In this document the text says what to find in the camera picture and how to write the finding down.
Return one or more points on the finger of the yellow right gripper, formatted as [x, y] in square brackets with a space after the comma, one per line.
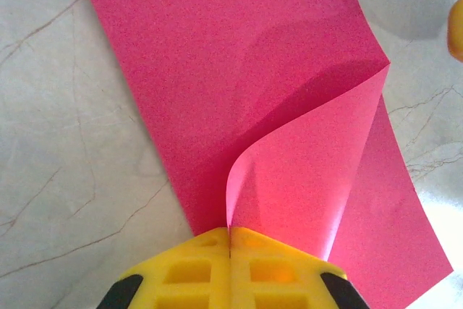
[456, 30]

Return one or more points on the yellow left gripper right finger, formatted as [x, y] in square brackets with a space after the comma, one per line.
[275, 280]

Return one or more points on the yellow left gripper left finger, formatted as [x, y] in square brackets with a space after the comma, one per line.
[188, 280]

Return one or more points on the magenta cloth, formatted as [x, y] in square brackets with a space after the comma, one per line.
[202, 70]

